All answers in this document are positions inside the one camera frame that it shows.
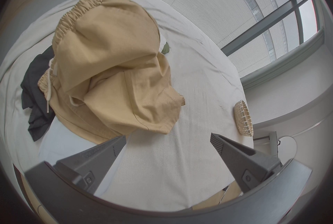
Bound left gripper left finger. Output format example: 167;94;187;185
55;135;127;194

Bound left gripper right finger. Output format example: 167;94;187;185
210;133;283;194

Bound tan shorts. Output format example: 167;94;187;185
37;0;186;145

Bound round woven basket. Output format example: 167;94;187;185
234;100;253;137

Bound bed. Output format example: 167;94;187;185
0;0;255;214

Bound black garment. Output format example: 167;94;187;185
21;45;56;142

